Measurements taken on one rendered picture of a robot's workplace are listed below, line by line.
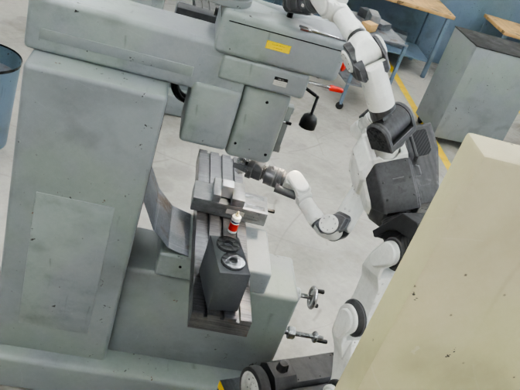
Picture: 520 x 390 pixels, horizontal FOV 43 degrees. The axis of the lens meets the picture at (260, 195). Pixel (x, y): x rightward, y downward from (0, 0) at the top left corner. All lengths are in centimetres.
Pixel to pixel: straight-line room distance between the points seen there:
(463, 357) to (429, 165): 151
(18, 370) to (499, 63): 537
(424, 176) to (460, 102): 469
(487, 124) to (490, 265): 649
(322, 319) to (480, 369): 317
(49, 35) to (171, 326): 140
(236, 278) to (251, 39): 86
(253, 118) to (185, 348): 121
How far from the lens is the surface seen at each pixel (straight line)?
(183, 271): 286
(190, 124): 253
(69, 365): 315
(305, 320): 404
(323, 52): 243
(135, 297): 299
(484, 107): 718
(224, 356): 323
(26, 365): 317
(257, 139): 258
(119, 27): 241
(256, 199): 306
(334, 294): 433
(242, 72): 244
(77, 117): 244
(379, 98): 217
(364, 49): 213
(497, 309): 89
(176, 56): 243
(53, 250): 278
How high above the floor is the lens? 255
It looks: 31 degrees down
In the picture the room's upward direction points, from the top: 19 degrees clockwise
